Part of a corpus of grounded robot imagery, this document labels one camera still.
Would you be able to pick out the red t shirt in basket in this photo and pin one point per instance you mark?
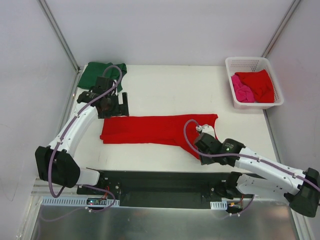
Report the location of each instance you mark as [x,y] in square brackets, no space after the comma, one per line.
[260,84]

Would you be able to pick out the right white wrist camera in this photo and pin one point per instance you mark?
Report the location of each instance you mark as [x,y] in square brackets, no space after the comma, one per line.
[208,129]

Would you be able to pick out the right aluminium frame post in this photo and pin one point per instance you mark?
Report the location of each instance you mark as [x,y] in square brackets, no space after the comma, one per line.
[293,7]

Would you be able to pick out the left white cable duct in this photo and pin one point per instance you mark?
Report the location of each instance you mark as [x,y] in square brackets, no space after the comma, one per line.
[79,202]

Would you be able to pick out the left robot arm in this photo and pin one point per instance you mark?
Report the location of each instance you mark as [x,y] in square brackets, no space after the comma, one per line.
[55,162]

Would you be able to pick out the pink t shirt in basket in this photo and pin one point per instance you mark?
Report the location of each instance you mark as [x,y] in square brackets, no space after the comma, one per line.
[242,92]

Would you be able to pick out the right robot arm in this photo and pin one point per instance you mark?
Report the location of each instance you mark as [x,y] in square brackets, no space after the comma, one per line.
[299,189]

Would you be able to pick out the white cable duct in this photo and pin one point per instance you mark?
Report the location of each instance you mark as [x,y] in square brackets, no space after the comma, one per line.
[219,205]
[79,202]

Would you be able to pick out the left aluminium frame post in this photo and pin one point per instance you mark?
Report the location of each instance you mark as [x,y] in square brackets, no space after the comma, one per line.
[58,33]

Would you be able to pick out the aluminium frame post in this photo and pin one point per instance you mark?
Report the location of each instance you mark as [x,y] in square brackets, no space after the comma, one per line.
[293,7]
[58,33]

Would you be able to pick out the red t shirt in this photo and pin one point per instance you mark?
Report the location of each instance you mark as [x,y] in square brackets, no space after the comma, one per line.
[163,130]
[260,84]

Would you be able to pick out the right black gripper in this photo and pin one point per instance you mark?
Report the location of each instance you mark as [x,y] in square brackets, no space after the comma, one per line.
[204,150]

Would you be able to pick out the folded green t shirt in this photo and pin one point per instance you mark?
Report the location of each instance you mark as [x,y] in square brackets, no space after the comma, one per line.
[94,70]

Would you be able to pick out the right white cable duct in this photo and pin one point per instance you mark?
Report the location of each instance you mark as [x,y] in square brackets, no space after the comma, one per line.
[219,205]

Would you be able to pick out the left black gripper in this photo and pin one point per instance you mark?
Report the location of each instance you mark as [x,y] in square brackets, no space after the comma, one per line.
[119,105]

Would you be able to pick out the white plastic basket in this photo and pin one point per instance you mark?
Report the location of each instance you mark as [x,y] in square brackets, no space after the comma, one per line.
[253,64]

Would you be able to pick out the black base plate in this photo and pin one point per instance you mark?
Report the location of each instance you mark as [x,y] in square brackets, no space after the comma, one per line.
[153,189]

